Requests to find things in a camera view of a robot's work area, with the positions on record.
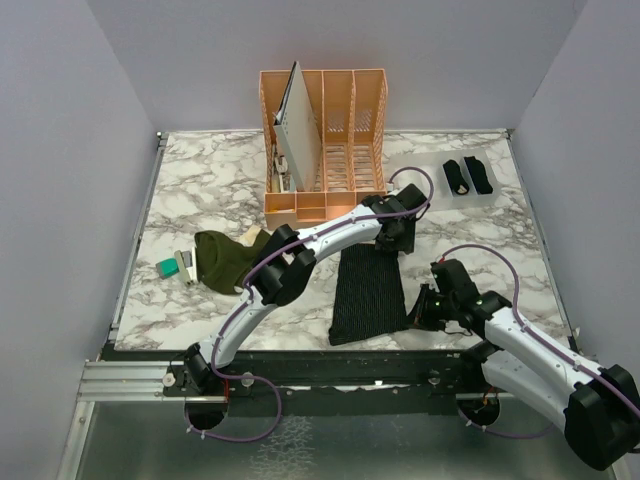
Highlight black rolled sock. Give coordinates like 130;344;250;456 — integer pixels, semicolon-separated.
464;156;494;195
443;159;470;196

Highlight olive green underwear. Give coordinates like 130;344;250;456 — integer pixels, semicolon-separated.
194;229;271;295

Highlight teal green eraser block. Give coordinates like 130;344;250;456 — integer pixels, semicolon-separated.
156;257;179;279

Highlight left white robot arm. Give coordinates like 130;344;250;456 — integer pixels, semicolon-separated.
183;183;433;395

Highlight stationery items in organizer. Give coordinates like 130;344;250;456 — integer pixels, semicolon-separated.
271;154;291;193

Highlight black rolled sock left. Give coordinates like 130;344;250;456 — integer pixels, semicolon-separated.
443;159;470;196

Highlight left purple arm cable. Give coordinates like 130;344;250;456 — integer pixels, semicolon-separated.
185;165;434;442

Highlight white grey binder folder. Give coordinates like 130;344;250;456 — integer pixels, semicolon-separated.
273;61;322;192

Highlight peach plastic file organizer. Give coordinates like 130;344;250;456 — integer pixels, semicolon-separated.
259;69;388;230

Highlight clear plastic compartment tray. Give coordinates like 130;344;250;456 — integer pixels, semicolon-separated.
386;148;502;212

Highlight black rolled sock right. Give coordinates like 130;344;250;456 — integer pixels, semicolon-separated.
464;156;494;195

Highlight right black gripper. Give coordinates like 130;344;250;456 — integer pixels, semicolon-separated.
403;282;457;331

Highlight black patterned boxer underwear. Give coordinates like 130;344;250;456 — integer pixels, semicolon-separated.
328;244;407;346

